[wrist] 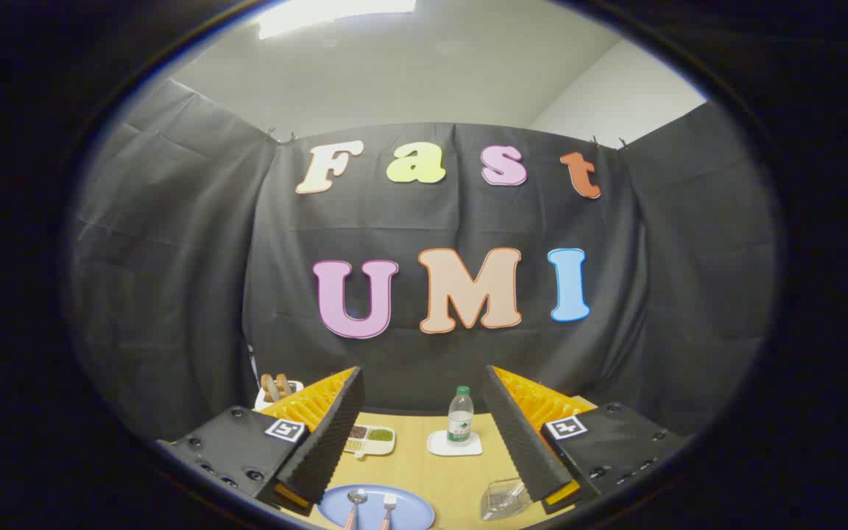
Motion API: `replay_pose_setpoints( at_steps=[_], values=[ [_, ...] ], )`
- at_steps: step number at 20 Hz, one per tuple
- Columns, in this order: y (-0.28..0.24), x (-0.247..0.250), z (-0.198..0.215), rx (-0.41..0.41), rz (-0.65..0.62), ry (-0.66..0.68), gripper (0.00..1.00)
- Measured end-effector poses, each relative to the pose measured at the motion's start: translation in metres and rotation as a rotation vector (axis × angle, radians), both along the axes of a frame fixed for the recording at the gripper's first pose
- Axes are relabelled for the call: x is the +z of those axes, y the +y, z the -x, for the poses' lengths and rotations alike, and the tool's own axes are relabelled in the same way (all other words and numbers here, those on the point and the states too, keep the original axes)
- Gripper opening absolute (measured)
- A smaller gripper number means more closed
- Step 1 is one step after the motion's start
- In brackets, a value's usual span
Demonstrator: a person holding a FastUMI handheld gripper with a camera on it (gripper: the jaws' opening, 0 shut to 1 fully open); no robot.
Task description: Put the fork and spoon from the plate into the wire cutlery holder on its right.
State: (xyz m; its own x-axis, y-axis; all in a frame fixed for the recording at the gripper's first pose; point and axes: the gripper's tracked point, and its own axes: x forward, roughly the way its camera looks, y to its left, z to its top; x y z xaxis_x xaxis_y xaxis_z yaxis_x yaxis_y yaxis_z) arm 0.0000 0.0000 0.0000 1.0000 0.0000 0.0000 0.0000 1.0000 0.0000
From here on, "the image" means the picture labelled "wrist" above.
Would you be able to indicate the clear plastic water bottle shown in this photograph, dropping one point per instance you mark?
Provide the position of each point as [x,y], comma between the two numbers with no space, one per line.
[460,419]

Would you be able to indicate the blue round plate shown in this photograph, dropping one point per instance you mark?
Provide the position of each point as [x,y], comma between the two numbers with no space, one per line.
[409,511]

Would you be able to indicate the cream toaster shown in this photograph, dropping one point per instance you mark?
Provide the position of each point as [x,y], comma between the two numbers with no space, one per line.
[262,404]

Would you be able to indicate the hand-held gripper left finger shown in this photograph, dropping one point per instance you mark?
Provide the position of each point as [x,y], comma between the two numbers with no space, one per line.
[328,434]

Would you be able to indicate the brown toast slice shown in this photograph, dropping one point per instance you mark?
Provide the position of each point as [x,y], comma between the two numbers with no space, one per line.
[268,389]
[283,385]

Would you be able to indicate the white divided dish with beans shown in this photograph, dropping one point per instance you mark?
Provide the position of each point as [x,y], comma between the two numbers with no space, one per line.
[372,438]

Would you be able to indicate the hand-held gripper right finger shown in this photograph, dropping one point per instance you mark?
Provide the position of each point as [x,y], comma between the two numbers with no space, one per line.
[520,434]

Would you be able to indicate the white square coaster tray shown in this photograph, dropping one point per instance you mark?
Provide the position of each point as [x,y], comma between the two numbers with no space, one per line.
[439,446]

